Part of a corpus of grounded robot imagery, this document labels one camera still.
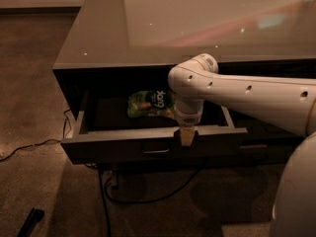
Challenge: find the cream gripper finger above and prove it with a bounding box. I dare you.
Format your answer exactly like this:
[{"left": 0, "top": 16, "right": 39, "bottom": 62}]
[{"left": 174, "top": 126, "right": 197, "bottom": 147}]

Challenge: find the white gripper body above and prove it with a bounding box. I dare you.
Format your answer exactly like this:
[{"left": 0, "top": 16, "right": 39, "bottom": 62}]
[{"left": 175, "top": 109, "right": 202, "bottom": 126}]

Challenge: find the grey drawer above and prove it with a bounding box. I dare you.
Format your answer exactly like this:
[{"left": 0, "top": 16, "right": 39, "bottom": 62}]
[
  {"left": 238, "top": 139, "right": 297, "bottom": 165},
  {"left": 61, "top": 91, "right": 247, "bottom": 169}
]

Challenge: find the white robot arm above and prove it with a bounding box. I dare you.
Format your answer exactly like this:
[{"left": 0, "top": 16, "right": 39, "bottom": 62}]
[{"left": 168, "top": 53, "right": 316, "bottom": 237}]

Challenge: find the grey drawer cabinet counter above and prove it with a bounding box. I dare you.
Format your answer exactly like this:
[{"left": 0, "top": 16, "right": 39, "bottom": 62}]
[{"left": 53, "top": 0, "right": 316, "bottom": 171}]

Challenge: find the green snack bag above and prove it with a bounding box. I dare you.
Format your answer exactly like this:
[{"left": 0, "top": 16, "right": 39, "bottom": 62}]
[{"left": 127, "top": 90, "right": 176, "bottom": 119}]

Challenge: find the black bar on floor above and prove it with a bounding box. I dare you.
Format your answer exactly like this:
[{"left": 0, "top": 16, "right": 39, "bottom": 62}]
[{"left": 17, "top": 208, "right": 44, "bottom": 237}]

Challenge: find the thick black floor cable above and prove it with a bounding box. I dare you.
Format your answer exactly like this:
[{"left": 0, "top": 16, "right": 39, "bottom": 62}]
[{"left": 97, "top": 166, "right": 203, "bottom": 237}]

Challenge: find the thin black floor cable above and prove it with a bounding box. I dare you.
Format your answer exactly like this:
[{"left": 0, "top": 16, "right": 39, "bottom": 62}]
[{"left": 0, "top": 108, "right": 75, "bottom": 163}]

